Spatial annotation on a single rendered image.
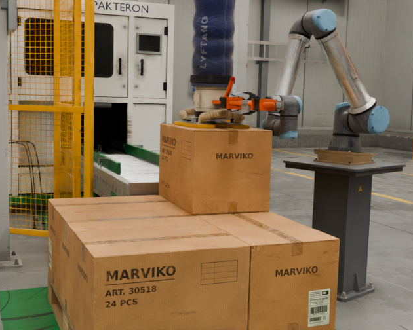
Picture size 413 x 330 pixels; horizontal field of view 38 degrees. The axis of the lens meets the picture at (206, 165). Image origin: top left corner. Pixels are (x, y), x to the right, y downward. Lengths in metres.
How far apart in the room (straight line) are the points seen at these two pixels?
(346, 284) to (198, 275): 1.44
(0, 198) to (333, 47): 2.22
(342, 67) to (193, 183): 1.00
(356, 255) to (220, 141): 1.15
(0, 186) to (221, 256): 2.06
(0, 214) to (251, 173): 1.78
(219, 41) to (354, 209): 1.20
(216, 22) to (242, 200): 0.89
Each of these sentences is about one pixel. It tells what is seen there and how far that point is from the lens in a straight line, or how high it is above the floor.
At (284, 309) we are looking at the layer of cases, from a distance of 2.47.
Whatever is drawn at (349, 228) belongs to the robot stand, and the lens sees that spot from 3.46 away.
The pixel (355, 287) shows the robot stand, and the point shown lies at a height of 0.05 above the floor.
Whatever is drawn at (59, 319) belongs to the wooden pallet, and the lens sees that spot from 3.07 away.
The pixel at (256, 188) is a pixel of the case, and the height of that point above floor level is 0.66.
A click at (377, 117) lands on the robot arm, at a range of 3.33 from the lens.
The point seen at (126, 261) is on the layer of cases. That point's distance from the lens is 2.16.
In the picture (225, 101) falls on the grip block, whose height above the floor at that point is 1.08.
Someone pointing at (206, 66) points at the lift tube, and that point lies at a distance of 3.06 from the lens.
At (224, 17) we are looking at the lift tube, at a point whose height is 1.49.
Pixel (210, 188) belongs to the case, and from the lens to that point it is 2.86.
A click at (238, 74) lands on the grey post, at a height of 1.35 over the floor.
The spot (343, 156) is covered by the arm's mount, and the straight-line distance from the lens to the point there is 3.39.
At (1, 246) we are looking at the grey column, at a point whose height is 0.12.
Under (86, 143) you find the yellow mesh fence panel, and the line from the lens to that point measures 4.12.
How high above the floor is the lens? 1.10
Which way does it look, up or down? 6 degrees down
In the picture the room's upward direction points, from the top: 2 degrees clockwise
